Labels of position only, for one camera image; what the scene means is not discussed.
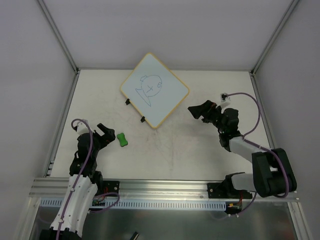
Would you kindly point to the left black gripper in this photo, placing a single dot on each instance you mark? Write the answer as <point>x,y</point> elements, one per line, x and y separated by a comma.
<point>100,138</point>

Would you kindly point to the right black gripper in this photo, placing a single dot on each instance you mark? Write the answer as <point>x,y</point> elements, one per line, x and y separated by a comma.
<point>206,113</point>

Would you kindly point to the green whiteboard eraser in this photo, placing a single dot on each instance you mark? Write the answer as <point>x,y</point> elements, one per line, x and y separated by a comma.
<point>122,139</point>

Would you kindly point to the white whiteboard with yellow frame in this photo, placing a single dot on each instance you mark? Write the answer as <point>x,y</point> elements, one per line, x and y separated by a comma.
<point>154,90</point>

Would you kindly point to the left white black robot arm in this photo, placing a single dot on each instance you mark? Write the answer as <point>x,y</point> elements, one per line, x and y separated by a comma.
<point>83,184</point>

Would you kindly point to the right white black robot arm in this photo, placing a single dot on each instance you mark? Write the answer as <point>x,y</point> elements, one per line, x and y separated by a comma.
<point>272,174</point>

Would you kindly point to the black whiteboard clip upper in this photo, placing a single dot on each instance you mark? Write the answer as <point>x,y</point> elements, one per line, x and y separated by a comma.
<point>127,102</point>

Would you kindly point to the small black object at bottom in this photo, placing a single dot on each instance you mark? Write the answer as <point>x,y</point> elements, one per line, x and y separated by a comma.
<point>135,236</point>

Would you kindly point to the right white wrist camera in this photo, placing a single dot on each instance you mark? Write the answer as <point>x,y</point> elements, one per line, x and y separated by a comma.
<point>224,98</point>

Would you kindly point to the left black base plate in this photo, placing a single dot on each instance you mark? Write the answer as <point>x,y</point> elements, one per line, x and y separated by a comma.
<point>110,187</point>

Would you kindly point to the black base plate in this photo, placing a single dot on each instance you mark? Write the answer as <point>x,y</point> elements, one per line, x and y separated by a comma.
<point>110,187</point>
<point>217,190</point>

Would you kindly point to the left aluminium frame post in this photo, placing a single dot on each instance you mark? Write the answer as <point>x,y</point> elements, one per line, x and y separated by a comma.
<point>53,26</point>

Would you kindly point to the aluminium frame post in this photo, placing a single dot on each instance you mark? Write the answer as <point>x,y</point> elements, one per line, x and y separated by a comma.
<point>53,26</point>
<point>275,34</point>

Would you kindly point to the aluminium mounting rail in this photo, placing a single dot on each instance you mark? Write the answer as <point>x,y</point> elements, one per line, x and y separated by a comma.
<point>136,189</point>

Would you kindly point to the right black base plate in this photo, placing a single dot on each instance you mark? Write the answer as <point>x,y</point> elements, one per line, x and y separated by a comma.
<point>217,190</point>

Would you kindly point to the white slotted cable duct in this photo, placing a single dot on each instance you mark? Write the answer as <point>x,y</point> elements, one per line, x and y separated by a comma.
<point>205,205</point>

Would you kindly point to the right aluminium frame post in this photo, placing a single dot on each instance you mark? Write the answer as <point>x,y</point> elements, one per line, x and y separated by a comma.
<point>275,34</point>

